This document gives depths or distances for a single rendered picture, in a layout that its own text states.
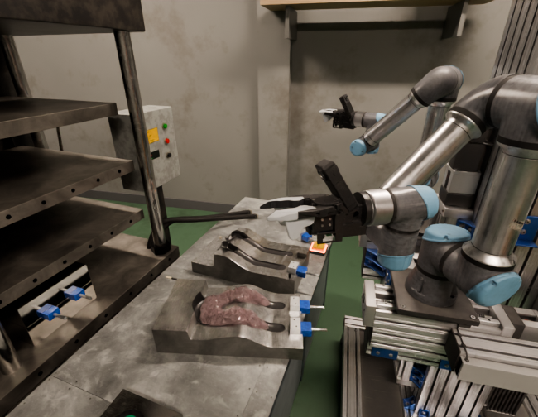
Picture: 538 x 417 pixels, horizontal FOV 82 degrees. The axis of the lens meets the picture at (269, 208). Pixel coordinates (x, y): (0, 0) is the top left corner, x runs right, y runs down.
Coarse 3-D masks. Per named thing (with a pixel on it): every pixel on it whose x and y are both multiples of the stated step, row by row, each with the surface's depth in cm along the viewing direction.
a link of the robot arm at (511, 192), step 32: (512, 96) 62; (512, 128) 63; (512, 160) 65; (512, 192) 67; (480, 224) 74; (512, 224) 69; (448, 256) 84; (480, 256) 75; (512, 256) 74; (480, 288) 74; (512, 288) 75
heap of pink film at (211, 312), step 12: (240, 288) 117; (204, 300) 117; (216, 300) 116; (228, 300) 116; (240, 300) 115; (252, 300) 116; (264, 300) 118; (204, 312) 111; (216, 312) 111; (228, 312) 110; (240, 312) 108; (252, 312) 110; (204, 324) 109; (216, 324) 107; (240, 324) 106; (252, 324) 106; (264, 324) 109
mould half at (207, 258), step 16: (224, 240) 161; (240, 240) 147; (256, 240) 152; (208, 256) 148; (224, 256) 136; (240, 256) 139; (256, 256) 143; (272, 256) 143; (288, 256) 142; (208, 272) 143; (224, 272) 140; (240, 272) 136; (256, 272) 133; (272, 272) 133; (272, 288) 133; (288, 288) 130
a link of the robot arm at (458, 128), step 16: (496, 80) 67; (464, 96) 73; (480, 96) 69; (448, 112) 75; (464, 112) 71; (480, 112) 70; (448, 128) 73; (464, 128) 72; (480, 128) 71; (432, 144) 74; (448, 144) 73; (464, 144) 74; (416, 160) 75; (432, 160) 74; (448, 160) 75; (400, 176) 76; (416, 176) 75; (432, 176) 76
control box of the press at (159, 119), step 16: (144, 112) 153; (160, 112) 163; (112, 128) 153; (128, 128) 150; (160, 128) 165; (128, 144) 154; (160, 144) 167; (160, 160) 169; (176, 160) 182; (128, 176) 163; (160, 176) 171; (176, 176) 185; (160, 192) 180
